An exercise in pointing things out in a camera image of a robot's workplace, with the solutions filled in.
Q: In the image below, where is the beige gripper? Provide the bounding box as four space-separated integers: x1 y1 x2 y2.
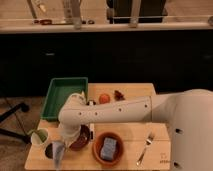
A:
61 129 80 148

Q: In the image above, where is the silver fork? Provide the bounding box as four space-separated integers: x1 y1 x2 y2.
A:
136 132 155 166

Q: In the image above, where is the brown pine cone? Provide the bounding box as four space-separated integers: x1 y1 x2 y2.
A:
114 90 125 101

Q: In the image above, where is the blue sponge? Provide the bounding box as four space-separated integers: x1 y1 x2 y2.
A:
100 137 117 161

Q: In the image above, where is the green plastic tray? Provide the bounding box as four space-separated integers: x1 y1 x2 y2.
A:
41 77 88 122

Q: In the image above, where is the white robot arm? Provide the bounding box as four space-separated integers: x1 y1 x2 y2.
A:
58 89 213 171

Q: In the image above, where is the black office chair base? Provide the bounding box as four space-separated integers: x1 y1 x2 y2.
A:
0 99 30 144

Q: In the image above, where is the small metal cup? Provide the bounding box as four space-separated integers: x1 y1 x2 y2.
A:
45 143 53 159

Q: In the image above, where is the grey blue towel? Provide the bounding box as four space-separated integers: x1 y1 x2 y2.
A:
52 141 65 171

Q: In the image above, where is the purple bowl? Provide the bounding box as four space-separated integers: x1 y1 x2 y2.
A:
70 125 90 151

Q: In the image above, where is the orange terracotta bowl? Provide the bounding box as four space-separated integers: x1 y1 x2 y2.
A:
92 132 124 167

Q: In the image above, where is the orange ball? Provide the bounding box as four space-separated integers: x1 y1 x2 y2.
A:
99 93 110 104

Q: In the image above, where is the white green mug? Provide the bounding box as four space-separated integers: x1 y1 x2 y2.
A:
29 129 49 148

